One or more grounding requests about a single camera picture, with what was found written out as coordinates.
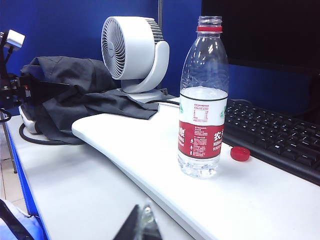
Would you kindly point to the black monitor stand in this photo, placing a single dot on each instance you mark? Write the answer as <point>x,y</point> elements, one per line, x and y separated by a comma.
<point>315,95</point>

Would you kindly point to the white desk fan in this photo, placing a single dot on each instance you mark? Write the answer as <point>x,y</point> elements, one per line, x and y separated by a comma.
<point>135,62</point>

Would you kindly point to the white power strip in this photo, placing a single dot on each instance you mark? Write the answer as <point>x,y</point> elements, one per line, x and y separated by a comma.
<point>26,120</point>

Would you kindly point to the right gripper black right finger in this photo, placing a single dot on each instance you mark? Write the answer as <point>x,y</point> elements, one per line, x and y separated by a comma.
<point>150,225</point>

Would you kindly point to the dark grey cloth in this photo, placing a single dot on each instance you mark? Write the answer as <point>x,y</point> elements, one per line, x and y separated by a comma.
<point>75,75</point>

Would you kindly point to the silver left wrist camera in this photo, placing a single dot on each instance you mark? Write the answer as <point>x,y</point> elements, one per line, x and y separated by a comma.
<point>15,38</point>

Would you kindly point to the red plastic bottle cap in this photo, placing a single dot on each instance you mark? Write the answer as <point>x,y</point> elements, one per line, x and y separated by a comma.
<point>240,153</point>

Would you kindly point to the black computer keyboard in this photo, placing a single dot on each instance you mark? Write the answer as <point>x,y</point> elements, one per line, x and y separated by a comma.
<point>275,135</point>

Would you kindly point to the white raised desk board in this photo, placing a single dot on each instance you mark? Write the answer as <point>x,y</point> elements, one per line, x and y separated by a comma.
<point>200,200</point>

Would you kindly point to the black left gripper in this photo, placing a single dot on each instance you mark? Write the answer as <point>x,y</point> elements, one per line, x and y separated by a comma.
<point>12,90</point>

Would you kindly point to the black computer monitor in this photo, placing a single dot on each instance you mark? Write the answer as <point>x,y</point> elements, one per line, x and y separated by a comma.
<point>262,30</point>

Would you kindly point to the thin grey metal rod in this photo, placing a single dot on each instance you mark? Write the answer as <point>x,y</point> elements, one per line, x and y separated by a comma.
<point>10,150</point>

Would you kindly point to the clear plastic water bottle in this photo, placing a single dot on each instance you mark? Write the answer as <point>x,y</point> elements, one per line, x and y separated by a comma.
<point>203,112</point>

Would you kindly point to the blue white plastic object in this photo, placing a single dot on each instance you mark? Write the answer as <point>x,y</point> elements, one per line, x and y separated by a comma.
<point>17,225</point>

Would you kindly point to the grey metal partition pole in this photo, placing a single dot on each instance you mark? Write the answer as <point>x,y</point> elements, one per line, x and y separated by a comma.
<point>160,10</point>

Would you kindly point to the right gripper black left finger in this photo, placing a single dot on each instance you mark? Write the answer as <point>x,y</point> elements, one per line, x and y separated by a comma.
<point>132,227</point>

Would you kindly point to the blue office partition panel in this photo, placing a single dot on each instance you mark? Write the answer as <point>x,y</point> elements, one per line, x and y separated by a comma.
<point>62,25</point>

